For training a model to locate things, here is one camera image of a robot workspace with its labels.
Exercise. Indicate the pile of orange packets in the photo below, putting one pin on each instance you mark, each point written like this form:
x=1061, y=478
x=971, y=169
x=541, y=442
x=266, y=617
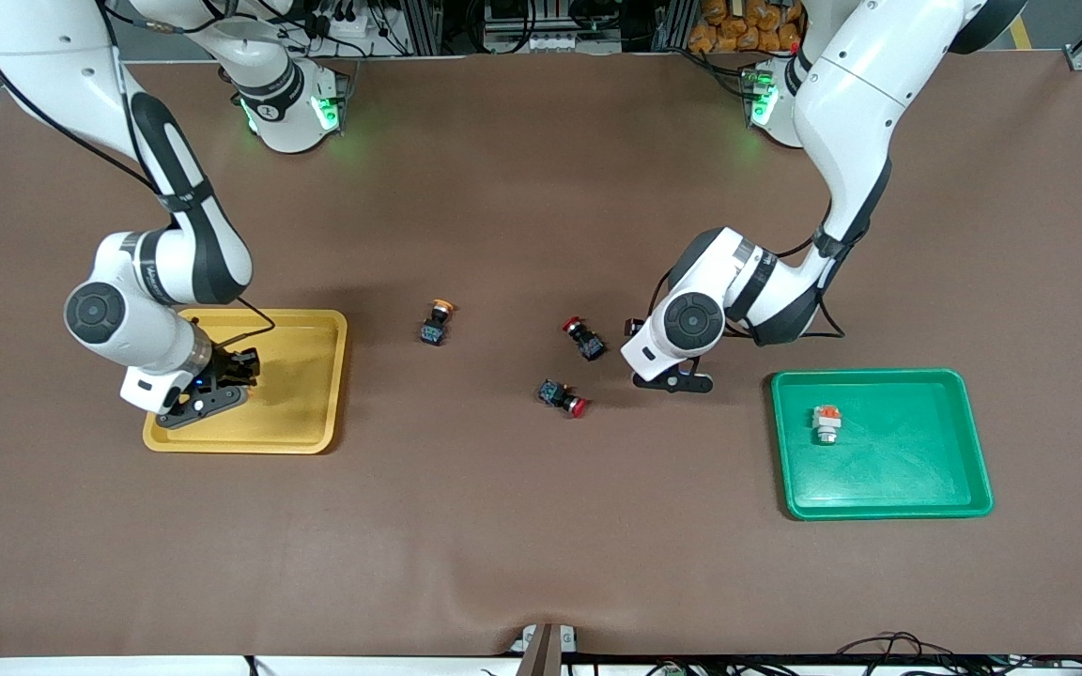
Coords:
x=729, y=28

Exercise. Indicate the white orange push button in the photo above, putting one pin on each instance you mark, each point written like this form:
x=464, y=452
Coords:
x=826, y=427

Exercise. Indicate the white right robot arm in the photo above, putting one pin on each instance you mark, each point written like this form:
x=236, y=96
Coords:
x=193, y=253

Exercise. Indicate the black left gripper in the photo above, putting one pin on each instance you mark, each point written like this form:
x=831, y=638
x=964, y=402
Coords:
x=633, y=327

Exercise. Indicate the metal table clamp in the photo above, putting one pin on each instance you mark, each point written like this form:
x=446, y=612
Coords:
x=541, y=648

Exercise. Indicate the yellow push button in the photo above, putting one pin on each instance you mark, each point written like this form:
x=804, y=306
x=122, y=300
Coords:
x=433, y=330

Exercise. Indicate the green plastic tray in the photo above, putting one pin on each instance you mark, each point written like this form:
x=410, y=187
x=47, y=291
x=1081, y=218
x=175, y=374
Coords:
x=907, y=460

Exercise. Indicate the aluminium frame post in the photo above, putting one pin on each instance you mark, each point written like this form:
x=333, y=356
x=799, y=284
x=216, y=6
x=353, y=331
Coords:
x=672, y=23
x=424, y=23

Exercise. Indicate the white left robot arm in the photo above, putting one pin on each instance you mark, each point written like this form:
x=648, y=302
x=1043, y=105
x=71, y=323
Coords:
x=842, y=103

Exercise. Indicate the white power strip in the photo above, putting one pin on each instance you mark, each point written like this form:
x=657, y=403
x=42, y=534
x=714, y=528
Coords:
x=344, y=25

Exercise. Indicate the brown table mat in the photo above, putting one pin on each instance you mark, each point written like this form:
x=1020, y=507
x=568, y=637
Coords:
x=541, y=526

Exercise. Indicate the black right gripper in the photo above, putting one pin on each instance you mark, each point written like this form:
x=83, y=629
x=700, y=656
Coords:
x=229, y=366

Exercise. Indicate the yellow plastic tray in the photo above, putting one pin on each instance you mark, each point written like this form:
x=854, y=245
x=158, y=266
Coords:
x=297, y=413

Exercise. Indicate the red push button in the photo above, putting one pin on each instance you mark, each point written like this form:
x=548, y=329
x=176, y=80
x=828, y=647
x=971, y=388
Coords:
x=555, y=394
x=588, y=344

